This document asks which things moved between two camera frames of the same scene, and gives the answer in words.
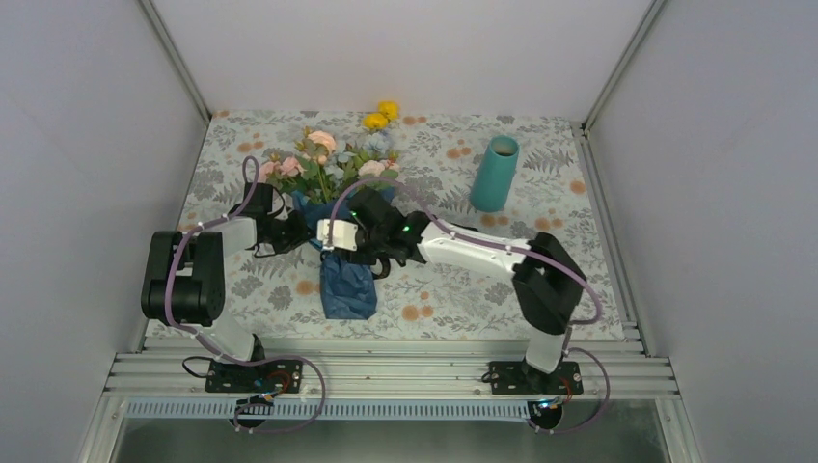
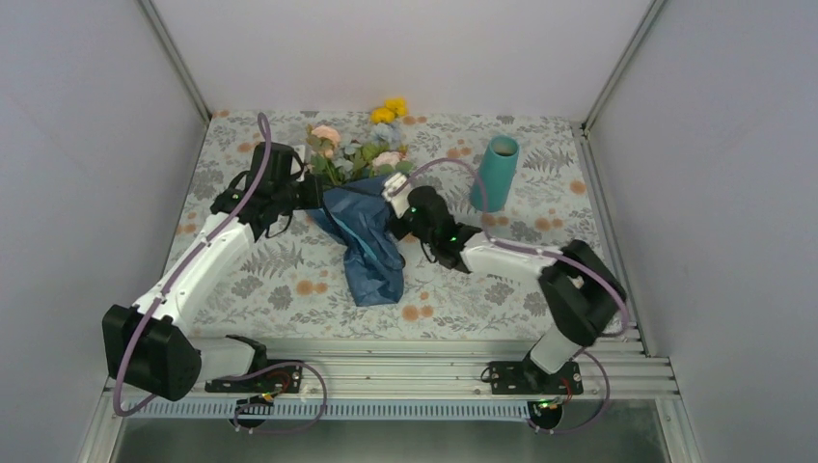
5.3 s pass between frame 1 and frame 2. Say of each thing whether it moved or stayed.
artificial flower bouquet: moved
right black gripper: moved
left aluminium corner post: stayed
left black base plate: stayed
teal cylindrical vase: stayed
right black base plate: stayed
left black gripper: moved
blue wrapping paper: moved
